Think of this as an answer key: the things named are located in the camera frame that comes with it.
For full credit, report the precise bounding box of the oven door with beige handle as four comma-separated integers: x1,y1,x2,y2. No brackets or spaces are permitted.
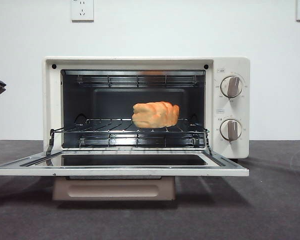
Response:
0,128,250,202

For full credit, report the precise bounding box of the beige oven timer knob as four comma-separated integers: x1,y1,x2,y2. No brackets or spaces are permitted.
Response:
219,118,243,141

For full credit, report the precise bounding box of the metal wire oven rack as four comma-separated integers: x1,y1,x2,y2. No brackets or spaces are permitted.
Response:
49,118,211,134

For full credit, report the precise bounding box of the cream Toshiba toaster oven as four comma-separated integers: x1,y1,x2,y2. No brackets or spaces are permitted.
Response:
42,55,251,160

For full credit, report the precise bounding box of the beige oven temperature knob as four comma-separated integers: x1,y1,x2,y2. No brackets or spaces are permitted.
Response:
219,76,244,99

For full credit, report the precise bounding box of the golden brown bread loaf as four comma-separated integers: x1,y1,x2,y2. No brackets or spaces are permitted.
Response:
131,100,181,130

